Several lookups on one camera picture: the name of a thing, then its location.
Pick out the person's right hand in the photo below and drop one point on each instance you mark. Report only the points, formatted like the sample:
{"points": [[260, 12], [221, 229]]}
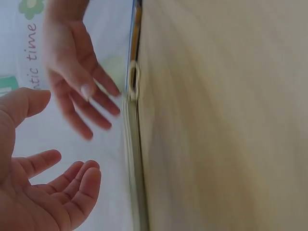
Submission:
{"points": [[66, 53]]}

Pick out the person's left hand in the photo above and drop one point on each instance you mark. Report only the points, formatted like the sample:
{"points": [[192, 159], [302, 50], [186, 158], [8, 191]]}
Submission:
{"points": [[26, 204]]}

